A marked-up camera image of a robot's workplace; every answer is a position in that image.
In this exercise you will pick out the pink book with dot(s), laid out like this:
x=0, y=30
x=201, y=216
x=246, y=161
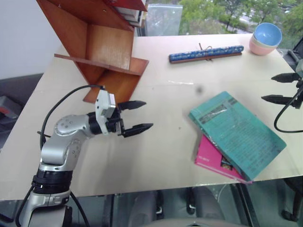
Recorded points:
x=210, y=156

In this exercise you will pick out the pink bowl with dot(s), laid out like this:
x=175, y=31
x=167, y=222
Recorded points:
x=259, y=49

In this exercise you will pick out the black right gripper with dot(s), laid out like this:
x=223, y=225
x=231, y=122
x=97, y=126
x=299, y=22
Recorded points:
x=300, y=94

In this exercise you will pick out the blue patterned rolled scroll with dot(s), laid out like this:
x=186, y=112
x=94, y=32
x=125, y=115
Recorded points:
x=206, y=54

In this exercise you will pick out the black device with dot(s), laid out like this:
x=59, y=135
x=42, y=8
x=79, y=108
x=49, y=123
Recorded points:
x=294, y=53

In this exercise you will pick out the grey chair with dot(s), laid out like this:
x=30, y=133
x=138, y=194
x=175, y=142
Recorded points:
x=180, y=205

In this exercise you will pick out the stack of white-edged books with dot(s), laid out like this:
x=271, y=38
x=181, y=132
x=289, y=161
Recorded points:
x=132, y=17

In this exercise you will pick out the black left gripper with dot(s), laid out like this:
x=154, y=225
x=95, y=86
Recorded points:
x=116, y=126

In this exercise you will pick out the red and grey box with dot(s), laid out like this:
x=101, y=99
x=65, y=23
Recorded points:
x=8, y=107

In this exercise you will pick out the dark grey sofa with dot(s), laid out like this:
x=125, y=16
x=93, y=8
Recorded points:
x=16, y=85

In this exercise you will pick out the teal book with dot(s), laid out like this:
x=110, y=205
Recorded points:
x=241, y=134

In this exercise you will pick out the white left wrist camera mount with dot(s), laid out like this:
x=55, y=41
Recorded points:
x=104, y=104

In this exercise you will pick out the light blue bowl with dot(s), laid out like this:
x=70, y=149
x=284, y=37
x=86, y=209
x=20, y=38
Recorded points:
x=268, y=34

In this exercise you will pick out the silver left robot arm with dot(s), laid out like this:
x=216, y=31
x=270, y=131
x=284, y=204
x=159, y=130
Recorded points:
x=62, y=146

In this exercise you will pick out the beige table cover sheet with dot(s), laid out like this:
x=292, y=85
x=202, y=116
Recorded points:
x=151, y=146

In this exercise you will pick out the brown wooden bookshelf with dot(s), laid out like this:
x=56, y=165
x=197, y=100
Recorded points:
x=106, y=47

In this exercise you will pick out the clear plastic sheet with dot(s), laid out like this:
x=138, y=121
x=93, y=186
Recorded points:
x=163, y=20

